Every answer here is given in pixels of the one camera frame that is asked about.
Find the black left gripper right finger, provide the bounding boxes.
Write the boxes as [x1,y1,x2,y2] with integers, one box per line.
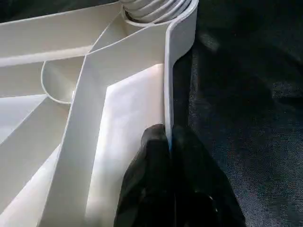
[171,125,247,227]

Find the white plastic table top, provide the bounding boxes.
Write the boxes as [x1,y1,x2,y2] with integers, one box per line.
[0,0,199,227]

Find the black mat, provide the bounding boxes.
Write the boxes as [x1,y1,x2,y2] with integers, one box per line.
[170,0,303,227]

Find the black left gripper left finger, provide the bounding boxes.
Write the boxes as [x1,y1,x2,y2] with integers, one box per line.
[114,124,175,227]

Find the white plastic table leg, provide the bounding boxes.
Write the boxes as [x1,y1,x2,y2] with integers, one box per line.
[119,0,196,25]

